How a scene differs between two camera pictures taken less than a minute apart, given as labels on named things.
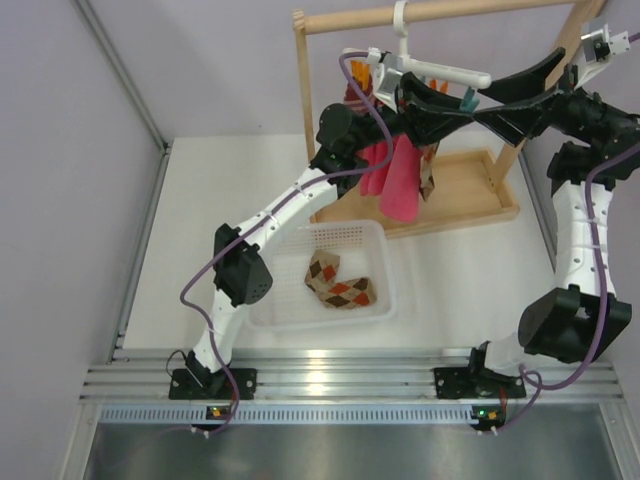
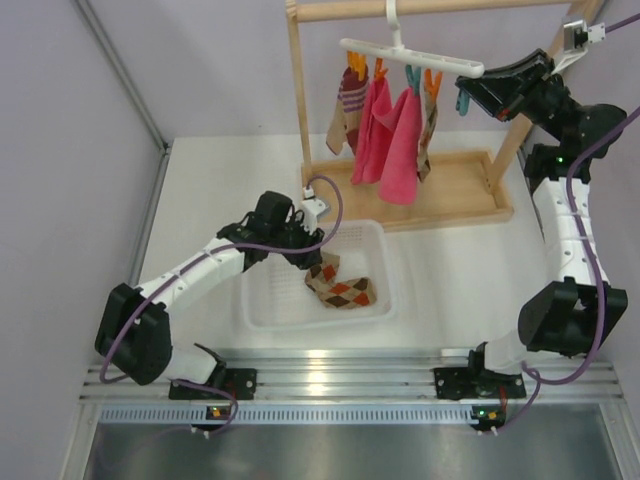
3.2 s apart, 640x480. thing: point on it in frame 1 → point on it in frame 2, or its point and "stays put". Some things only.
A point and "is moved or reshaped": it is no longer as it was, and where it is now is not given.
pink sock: (401, 191) is moved or reshaped
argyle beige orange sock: (427, 180) is moved or reshaped
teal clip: (470, 102) is moved or reshaped
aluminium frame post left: (123, 73) stays put
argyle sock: (342, 294) stays put
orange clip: (443, 85) is moved or reshaped
